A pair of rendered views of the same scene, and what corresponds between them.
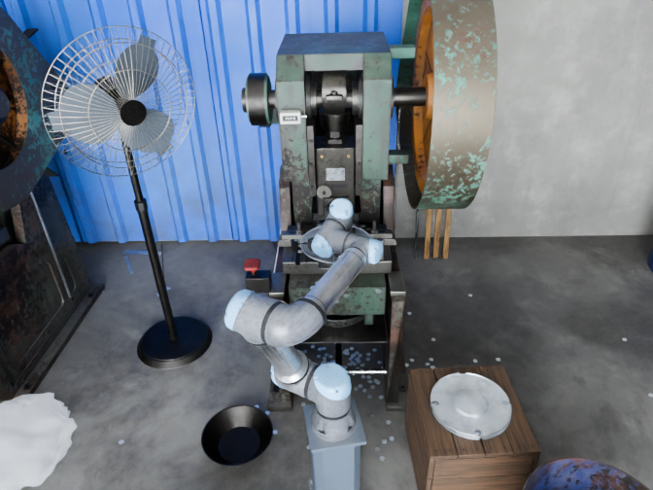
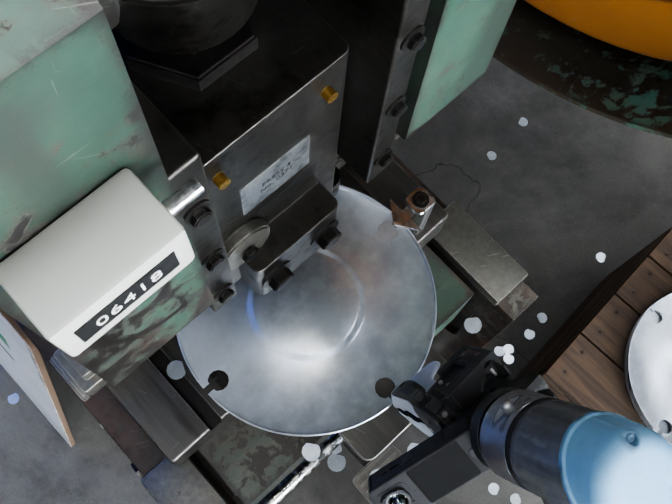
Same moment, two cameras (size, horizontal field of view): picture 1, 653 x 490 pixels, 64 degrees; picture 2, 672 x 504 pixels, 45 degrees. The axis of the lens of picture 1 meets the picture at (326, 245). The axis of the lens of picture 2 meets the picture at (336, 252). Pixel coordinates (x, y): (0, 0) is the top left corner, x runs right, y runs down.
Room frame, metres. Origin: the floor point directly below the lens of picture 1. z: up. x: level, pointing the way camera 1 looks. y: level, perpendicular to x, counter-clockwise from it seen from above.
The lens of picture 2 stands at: (1.61, 0.12, 1.65)
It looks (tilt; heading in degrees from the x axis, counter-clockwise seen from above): 72 degrees down; 307
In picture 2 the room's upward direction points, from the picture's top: 9 degrees clockwise
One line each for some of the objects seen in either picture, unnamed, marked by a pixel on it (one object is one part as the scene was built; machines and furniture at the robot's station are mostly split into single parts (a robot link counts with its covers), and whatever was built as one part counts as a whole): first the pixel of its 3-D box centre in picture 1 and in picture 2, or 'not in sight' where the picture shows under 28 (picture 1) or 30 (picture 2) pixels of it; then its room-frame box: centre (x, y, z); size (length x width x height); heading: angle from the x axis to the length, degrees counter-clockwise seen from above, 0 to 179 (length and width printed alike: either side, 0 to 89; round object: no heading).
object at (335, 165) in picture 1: (335, 175); (241, 152); (1.85, -0.04, 1.04); 0.17 x 0.15 x 0.30; 178
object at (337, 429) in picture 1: (333, 412); not in sight; (1.15, -0.01, 0.50); 0.15 x 0.15 x 0.10
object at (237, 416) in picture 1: (238, 438); not in sight; (1.41, 0.40, 0.04); 0.30 x 0.30 x 0.07
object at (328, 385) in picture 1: (330, 388); not in sight; (1.15, 0.00, 0.62); 0.13 x 0.12 x 0.14; 59
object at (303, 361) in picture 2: (336, 242); (306, 302); (1.76, -0.04, 0.78); 0.29 x 0.29 x 0.01
